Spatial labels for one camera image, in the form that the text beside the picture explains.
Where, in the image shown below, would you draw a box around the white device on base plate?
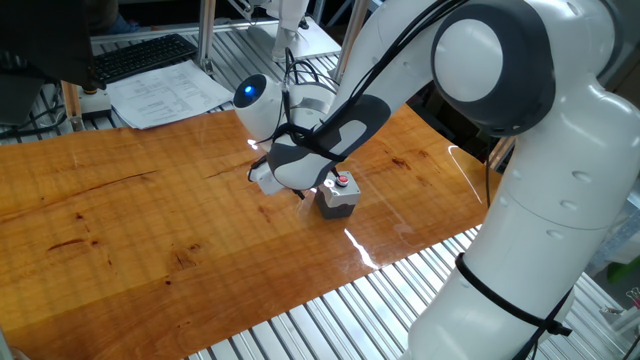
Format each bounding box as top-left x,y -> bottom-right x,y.
227,0 -> 342,63

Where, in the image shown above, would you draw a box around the printed paper sheets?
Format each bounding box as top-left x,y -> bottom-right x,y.
105,58 -> 235,131

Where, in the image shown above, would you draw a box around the aluminium frame rail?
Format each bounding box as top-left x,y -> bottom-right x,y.
89,18 -> 281,45

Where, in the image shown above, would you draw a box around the person with blue jeans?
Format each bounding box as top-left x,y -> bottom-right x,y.
87,0 -> 142,36

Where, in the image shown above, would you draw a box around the black gripper plug cable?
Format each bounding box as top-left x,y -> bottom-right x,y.
246,153 -> 269,183

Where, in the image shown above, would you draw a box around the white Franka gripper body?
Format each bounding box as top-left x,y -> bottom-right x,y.
248,160 -> 287,197

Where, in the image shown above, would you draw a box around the aluminium frame upright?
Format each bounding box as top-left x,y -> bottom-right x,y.
331,0 -> 372,84
195,0 -> 218,72

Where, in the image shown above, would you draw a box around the green object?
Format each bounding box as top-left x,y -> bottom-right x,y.
606,254 -> 640,284

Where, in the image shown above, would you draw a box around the wooden bar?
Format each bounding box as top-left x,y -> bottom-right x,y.
59,79 -> 85,133

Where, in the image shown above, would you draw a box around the black strap around arm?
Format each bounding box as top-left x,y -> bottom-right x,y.
453,252 -> 575,360

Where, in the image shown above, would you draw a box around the black computer keyboard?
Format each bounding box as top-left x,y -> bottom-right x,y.
92,32 -> 199,85

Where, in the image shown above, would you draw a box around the grey red push button box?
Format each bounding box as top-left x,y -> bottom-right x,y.
313,170 -> 362,221

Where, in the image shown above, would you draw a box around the wood grain table mat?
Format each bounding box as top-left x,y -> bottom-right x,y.
0,102 -> 503,360

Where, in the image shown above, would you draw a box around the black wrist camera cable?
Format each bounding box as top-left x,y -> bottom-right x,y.
269,0 -> 466,164

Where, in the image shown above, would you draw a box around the small white box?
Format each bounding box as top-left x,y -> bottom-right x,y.
78,87 -> 113,120

